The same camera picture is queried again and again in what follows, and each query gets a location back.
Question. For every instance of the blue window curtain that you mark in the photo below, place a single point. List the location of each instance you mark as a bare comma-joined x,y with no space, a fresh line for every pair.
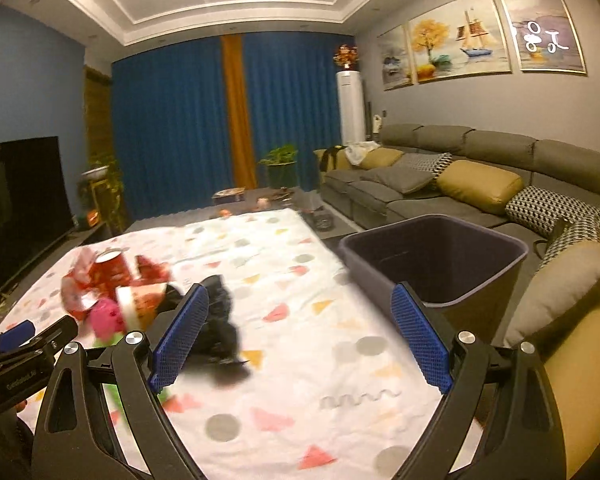
170,119

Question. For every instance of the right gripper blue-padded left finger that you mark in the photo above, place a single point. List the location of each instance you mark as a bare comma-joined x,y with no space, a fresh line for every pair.
75,438

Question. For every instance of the red cylindrical can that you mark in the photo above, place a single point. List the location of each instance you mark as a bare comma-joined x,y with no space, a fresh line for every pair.
108,272

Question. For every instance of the pink crumpled trash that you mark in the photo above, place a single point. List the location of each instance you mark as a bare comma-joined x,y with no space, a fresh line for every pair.
106,319

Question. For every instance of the black white patterned cushion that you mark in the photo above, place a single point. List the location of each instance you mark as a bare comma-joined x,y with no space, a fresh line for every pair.
538,209

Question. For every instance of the plant on gold stand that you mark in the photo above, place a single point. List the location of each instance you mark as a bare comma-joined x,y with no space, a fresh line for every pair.
101,188

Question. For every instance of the grey flat cushion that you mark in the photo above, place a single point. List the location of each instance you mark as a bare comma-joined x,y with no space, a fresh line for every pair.
404,180

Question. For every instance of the black crumpled plastic bag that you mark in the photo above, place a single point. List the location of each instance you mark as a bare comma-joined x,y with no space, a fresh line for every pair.
220,319

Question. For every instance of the far mustard cushion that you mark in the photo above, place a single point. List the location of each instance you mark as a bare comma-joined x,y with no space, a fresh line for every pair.
380,158

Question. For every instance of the dark grey trash bin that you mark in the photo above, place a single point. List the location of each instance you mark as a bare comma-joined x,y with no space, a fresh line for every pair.
465,271

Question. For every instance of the dark tv cabinet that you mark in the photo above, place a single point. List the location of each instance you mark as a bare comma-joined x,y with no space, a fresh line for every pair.
19,283

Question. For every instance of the orange curtain strip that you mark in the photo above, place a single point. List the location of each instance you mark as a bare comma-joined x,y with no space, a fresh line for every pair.
238,118

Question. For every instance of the red white snack bag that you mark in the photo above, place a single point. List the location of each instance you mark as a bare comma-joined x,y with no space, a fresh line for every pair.
76,292

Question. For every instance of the left small landscape painting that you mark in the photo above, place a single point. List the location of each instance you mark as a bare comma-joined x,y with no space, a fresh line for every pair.
396,69

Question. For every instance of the black flat television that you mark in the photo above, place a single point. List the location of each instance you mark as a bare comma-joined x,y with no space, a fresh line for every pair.
34,206

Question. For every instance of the grey sectional sofa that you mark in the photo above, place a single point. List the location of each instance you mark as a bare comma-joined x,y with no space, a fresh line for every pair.
556,166

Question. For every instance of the white patterned tablecloth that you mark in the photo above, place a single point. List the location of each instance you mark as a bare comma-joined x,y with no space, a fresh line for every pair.
327,389

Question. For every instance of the right purple painting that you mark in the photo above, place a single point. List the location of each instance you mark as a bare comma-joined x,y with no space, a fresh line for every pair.
544,36

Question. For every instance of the white standing air conditioner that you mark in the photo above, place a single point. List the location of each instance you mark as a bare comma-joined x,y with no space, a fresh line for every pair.
351,106

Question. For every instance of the beige grey cushion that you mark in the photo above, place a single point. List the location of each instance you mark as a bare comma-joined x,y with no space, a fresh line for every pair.
561,287

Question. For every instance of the mustard yellow cushion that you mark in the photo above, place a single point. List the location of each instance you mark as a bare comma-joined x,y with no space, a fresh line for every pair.
485,187

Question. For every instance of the red plastic wrapper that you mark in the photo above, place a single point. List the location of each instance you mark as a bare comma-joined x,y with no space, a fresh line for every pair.
151,272

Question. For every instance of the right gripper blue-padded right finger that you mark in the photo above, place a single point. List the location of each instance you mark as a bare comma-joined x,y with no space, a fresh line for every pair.
522,438

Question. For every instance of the green potted floor plant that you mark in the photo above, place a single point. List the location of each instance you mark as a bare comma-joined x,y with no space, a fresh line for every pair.
280,166

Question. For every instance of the sailboat tree painting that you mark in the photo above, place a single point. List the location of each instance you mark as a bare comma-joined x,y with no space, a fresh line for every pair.
461,38

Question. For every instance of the flower decoration atop conditioner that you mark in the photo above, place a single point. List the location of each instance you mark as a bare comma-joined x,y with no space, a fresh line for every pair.
346,57

